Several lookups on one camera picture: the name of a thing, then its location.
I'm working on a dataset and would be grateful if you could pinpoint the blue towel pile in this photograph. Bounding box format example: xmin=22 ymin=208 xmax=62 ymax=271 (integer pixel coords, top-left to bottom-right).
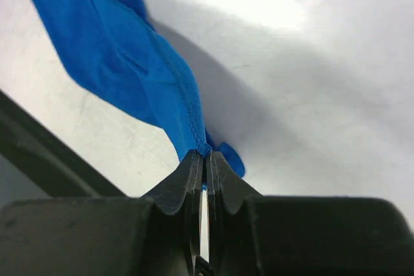
xmin=32 ymin=0 xmax=245 ymax=176

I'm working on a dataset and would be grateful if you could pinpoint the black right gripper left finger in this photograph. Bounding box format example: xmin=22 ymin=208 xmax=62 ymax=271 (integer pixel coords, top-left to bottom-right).
xmin=138 ymin=150 xmax=204 ymax=275

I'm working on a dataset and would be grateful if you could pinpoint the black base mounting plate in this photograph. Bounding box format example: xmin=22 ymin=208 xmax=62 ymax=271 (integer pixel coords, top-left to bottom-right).
xmin=1 ymin=92 xmax=125 ymax=198

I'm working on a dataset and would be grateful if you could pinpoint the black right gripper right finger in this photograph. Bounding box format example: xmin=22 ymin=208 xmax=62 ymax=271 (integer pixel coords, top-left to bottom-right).
xmin=205 ymin=151 xmax=261 ymax=275

